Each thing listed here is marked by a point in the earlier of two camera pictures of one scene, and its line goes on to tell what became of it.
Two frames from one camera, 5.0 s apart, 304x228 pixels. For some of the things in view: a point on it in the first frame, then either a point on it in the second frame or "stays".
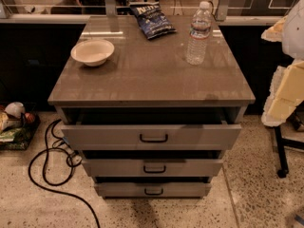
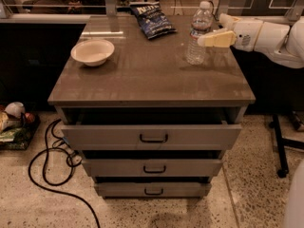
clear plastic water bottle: (199, 32) stays
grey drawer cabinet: (150, 103) stays
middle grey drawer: (153, 167) stays
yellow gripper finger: (275, 32) → (228, 22)
